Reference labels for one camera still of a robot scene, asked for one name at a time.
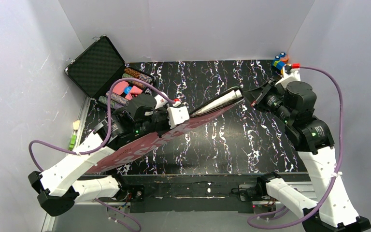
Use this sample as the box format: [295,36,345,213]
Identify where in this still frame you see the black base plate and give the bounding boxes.
[121,174,276,213]

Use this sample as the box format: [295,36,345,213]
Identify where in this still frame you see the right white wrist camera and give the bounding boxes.
[276,63,301,88]

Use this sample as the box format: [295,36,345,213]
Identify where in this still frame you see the pink card deck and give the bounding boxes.
[125,86,143,100]
[112,81,130,95]

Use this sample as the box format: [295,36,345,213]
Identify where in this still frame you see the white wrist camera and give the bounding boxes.
[276,63,301,88]
[167,106,190,129]

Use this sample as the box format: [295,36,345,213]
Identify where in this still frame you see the green red chip stack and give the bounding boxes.
[122,73,139,83]

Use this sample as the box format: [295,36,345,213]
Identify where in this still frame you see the purple cable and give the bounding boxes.
[247,65,344,230]
[29,77,176,232]

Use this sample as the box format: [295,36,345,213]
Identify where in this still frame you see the green clip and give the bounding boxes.
[68,134,77,151]

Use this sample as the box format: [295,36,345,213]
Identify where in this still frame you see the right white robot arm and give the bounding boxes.
[243,81,371,232]

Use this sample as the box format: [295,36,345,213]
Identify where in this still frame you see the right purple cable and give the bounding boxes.
[247,65,344,230]

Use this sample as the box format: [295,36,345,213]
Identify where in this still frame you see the beige clip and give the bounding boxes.
[72,120,81,131]

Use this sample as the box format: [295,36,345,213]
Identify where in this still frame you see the black poker chip case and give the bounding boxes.
[65,35,155,110]

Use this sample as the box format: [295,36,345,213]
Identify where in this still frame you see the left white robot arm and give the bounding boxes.
[28,110,137,217]

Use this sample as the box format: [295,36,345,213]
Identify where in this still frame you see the purple patterned chip stack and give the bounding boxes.
[106,91,129,106]

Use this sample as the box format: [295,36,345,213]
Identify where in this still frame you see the pink racket bag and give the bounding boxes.
[86,87,243,174]

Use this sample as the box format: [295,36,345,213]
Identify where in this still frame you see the blue dealer chip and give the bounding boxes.
[124,86,132,95]

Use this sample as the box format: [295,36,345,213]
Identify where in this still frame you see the green purple chip stack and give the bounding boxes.
[98,96,124,110]

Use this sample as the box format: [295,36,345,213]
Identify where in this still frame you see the white shuttlecock tube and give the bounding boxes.
[154,94,169,110]

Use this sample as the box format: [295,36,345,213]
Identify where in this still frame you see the colourful toy blocks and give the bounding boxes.
[271,52,289,71]

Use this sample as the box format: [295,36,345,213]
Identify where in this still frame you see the brown striped chip stack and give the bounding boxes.
[124,67,154,84]

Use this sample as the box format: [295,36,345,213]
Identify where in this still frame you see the aluminium rail frame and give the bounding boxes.
[41,96,344,232]

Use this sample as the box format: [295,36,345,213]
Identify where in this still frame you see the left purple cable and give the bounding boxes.
[29,77,176,232]

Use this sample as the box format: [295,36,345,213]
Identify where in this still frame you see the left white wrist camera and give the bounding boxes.
[167,106,190,129]

